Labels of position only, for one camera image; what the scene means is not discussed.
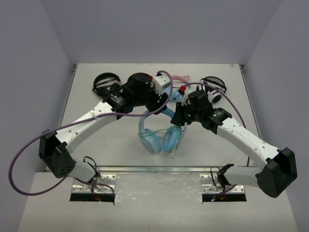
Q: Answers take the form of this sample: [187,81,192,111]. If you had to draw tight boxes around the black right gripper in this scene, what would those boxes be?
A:
[171,101,202,127]

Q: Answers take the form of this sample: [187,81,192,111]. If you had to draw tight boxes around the green headphone cable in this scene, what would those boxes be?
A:
[137,125,189,149]

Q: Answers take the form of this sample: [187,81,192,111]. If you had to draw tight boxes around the light blue headphones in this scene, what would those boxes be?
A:
[138,116,188,159]

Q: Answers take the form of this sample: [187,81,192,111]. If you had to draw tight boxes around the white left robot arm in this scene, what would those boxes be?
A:
[39,72,171,183]

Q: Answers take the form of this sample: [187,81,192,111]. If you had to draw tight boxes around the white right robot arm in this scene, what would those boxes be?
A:
[171,87,297,198]

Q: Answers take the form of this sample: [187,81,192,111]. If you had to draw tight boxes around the pink blue cat-ear headphones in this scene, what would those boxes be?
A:
[164,75,190,102]

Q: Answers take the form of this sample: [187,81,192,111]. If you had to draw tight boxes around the red black headphones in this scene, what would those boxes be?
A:
[127,72,153,85]

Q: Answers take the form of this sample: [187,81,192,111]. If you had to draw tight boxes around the white black headphones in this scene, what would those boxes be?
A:
[200,76,227,104]

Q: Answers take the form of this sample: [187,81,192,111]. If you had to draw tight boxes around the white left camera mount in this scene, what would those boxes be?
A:
[152,75,170,95]

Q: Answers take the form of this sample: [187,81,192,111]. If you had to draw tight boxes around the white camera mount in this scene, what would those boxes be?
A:
[179,85,193,106]
[152,75,170,95]

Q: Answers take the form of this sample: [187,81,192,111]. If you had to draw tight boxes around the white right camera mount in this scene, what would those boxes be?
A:
[179,85,193,106]

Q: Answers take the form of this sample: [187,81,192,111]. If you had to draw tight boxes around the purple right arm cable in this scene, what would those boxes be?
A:
[185,83,252,167]

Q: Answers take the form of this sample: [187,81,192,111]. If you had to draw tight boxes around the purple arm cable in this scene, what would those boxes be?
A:
[8,70,173,196]
[185,83,252,167]

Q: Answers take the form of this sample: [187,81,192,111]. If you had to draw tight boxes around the aluminium table rail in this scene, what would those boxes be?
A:
[43,165,260,174]

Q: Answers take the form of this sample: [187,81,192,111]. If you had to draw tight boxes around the right metal mounting bracket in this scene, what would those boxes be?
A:
[199,172,245,195]

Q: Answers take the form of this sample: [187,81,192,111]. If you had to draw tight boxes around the metal mounting bracket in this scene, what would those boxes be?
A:
[199,172,245,195]
[71,174,116,194]

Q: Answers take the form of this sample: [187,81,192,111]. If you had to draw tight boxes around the left metal mounting bracket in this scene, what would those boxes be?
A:
[71,174,116,194]

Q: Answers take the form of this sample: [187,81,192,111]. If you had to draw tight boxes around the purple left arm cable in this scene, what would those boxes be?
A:
[8,70,173,196]

